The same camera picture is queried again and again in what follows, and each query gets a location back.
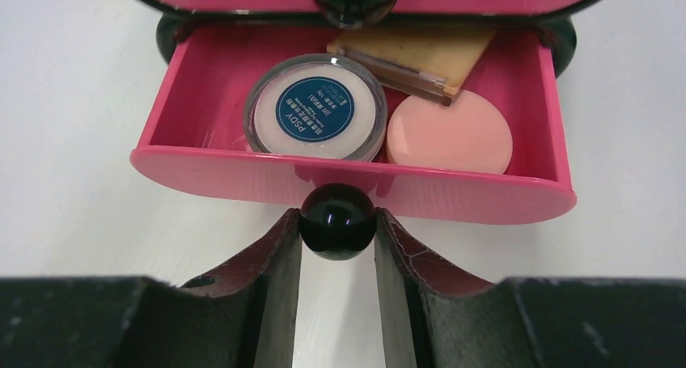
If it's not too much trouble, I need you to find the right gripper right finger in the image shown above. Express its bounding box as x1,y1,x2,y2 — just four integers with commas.
375,209,685,367

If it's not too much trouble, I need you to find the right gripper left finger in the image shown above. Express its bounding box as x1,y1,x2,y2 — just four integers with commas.
1,209,302,367

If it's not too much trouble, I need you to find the pink round powder puff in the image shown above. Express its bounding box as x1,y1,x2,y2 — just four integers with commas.
386,91,513,175

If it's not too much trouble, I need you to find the black pink drawer organizer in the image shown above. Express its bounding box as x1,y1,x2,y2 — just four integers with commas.
130,0,601,259

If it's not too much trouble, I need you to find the round powder jar blue label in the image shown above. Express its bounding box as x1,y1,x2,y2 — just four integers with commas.
243,53,388,162

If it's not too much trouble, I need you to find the tan square compact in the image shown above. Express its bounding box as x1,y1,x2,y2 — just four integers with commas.
327,25,496,106

